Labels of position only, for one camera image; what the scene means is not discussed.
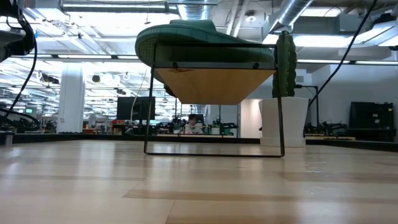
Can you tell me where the green rubber slide sandal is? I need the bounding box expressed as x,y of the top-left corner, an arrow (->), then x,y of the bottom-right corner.
134,19 -> 277,68

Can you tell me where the person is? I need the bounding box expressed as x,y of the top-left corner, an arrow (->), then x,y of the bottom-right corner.
184,113 -> 203,135

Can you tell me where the black background screen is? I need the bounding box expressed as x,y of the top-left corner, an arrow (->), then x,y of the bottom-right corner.
116,96 -> 156,121

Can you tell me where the green cactus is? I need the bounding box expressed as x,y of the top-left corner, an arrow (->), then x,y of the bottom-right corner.
272,30 -> 298,98

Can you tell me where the thin black metal stand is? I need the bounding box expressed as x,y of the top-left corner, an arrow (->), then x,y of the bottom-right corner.
295,84 -> 320,128

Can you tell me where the white round pillar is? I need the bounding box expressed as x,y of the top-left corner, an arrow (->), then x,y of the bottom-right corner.
57,68 -> 86,134

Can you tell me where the grey ceiling pipe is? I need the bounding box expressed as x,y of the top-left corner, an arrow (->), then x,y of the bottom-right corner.
60,0 -> 180,14

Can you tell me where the black cabinet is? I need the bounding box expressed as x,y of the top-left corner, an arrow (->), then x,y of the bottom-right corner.
348,101 -> 396,142

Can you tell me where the wooden shelf black metal frame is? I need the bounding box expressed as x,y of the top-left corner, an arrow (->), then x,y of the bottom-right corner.
143,42 -> 286,158

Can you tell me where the silver ribbed ventilation duct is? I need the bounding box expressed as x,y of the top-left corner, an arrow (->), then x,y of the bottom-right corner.
269,0 -> 315,34
177,0 -> 215,21

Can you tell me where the black aluminium table frame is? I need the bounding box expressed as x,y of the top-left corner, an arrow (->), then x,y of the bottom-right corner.
0,133 -> 398,153

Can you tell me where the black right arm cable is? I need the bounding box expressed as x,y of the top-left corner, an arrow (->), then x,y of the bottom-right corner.
307,0 -> 379,108

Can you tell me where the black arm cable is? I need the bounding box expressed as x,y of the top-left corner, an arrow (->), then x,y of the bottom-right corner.
307,0 -> 379,108
0,12 -> 41,127

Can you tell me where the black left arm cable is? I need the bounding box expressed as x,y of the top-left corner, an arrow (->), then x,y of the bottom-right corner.
0,12 -> 41,127

